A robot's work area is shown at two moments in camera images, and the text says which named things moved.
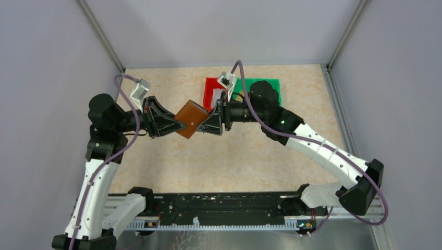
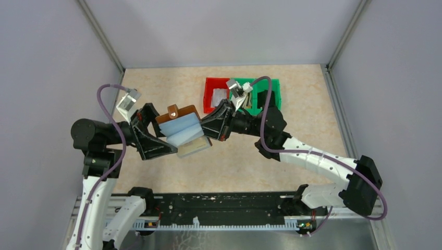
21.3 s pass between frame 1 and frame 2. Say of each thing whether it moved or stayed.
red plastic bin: stayed
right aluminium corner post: stayed
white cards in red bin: stayed
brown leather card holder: moved
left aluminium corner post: stayed
